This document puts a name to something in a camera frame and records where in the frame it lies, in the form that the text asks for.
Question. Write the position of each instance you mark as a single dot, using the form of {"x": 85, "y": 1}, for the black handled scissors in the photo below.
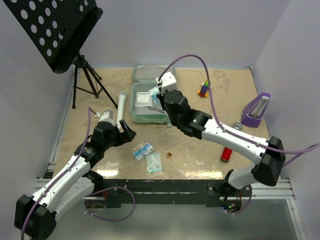
{"x": 156, "y": 109}

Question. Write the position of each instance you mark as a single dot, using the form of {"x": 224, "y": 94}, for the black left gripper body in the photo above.
{"x": 117, "y": 138}

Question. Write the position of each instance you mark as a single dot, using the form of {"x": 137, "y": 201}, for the red silver flashlight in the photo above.
{"x": 226, "y": 155}

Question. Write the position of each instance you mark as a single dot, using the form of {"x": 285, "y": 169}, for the large blue mask packet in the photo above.
{"x": 154, "y": 97}

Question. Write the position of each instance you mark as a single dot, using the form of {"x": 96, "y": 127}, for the black music stand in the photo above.
{"x": 58, "y": 29}

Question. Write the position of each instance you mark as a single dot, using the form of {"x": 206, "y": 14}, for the green dotted plaster packet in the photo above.
{"x": 154, "y": 163}

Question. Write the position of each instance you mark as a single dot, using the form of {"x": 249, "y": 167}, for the mint green medicine case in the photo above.
{"x": 145, "y": 79}

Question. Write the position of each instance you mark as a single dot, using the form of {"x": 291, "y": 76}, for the aluminium rail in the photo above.
{"x": 272, "y": 188}

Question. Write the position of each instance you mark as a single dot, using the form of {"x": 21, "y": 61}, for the blue white swab packet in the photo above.
{"x": 142, "y": 150}

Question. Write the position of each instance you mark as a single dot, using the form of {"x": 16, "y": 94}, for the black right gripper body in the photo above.
{"x": 174, "y": 121}

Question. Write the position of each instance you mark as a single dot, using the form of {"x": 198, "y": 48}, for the purple metronome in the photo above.
{"x": 252, "y": 113}

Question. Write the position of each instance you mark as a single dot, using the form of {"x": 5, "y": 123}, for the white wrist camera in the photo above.
{"x": 166, "y": 83}
{"x": 106, "y": 116}

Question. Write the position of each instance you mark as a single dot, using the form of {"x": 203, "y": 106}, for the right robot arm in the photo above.
{"x": 266, "y": 155}

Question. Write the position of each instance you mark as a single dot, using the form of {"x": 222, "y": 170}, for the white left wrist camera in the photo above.
{"x": 106, "y": 116}

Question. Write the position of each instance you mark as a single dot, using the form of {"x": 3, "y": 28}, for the clear gauze packet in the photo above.
{"x": 143, "y": 99}

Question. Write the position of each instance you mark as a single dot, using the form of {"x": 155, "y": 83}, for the white plastic tube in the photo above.
{"x": 121, "y": 105}

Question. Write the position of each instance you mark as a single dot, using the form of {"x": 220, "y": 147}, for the colourful toy car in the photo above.
{"x": 203, "y": 92}

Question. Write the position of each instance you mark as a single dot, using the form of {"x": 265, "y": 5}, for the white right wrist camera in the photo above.
{"x": 166, "y": 83}

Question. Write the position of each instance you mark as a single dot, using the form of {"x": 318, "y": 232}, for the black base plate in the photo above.
{"x": 212, "y": 193}

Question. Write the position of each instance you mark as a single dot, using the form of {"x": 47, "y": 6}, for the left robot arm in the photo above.
{"x": 37, "y": 215}

